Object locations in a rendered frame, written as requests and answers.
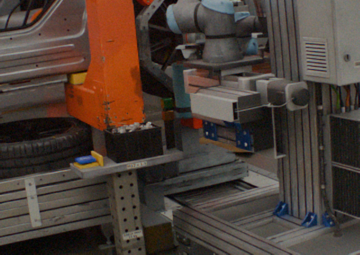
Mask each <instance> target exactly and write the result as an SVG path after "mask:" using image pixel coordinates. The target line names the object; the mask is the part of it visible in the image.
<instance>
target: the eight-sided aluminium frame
mask: <svg viewBox="0 0 360 255"><path fill-rule="evenodd" d="M163 1H164V0H153V1H152V3H151V4H150V5H149V6H145V7H144V8H143V9H142V11H141V12H140V13H139V14H138V16H137V17H136V18H135V26H136V33H137V44H138V55H139V64H140V65H141V66H142V67H143V69H145V70H146V71H147V72H148V73H149V74H151V75H152V76H153V77H155V78H156V79H157V80H158V81H159V82H161V83H162V84H163V85H164V86H165V87H166V88H167V89H169V90H170V91H172V92H173V93H174V88H173V79H172V78H171V77H170V76H169V75H167V74H165V73H164V72H163V71H162V70H161V69H160V68H159V67H158V66H157V65H155V64H154V63H153V62H151V54H150V51H151V48H150V37H149V26H148V21H149V19H150V18H151V16H152V15H153V14H154V12H155V11H156V10H157V9H158V7H160V5H161V4H162V2H163Z"/></svg>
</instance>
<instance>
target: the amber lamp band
mask: <svg viewBox="0 0 360 255"><path fill-rule="evenodd" d="M161 114H162V120H164V121H169V120H174V110H170V111H163V110H162V112H161Z"/></svg>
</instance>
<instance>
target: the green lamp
mask: <svg viewBox="0 0 360 255"><path fill-rule="evenodd" d="M160 102H161V108H163V109H167V108H173V98H171V97H163V98H161V99H160Z"/></svg>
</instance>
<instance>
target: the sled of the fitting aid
mask: <svg viewBox="0 0 360 255"><path fill-rule="evenodd" d="M248 171H249V167H248V162H246V161H243V160H240V159H239V158H236V161H233V162H228V163H222V164H217V165H215V166H211V167H206V168H200V169H196V170H191V171H187V172H182V173H179V176H177V177H174V178H169V179H165V180H164V181H165V183H163V194H164V195H169V194H174V193H178V192H182V191H187V190H192V189H197V188H201V187H206V186H210V185H214V184H218V183H221V182H226V181H231V180H236V179H239V178H244V177H248V176H249V174H248Z"/></svg>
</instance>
